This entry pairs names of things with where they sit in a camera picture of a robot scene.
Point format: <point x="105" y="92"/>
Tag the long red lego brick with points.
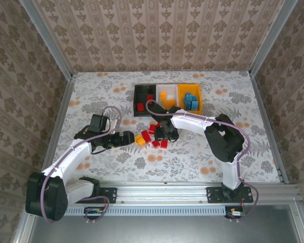
<point x="146" y="136"/>

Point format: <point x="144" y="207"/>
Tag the long orange lego brick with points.
<point x="170" y="103"/>

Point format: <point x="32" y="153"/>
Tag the long blue lego brick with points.
<point x="194" y="105"/>

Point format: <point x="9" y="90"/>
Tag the white plastic bin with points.
<point x="171" y="89"/>

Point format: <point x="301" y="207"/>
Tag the black plastic bin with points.
<point x="142" y="92"/>

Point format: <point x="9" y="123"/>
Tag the orange plastic bin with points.
<point x="182" y="89"/>

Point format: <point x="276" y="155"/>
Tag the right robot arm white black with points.
<point x="190" y="121"/>

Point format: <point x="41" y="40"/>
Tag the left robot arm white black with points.
<point x="73" y="157"/>

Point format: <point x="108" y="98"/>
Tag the floral printed table cover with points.
<point x="192" y="164"/>

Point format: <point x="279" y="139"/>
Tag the small connector circuit board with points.
<point x="92" y="212"/>
<point x="235" y="213"/>

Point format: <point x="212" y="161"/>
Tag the gray metal panel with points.
<point x="154" y="230"/>

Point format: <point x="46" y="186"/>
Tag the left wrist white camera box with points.
<point x="113" y="125"/>

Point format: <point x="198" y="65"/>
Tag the aluminum table side rail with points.
<point x="61" y="114"/>
<point x="266" y="114"/>

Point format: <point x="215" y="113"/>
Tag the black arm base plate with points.
<point x="112" y="194"/>
<point x="214" y="195"/>

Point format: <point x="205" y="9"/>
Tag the aluminum base rail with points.
<point x="162" y="192"/>

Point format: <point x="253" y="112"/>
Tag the aluminum frame post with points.
<point x="47" y="38"/>
<point x="271" y="38"/>

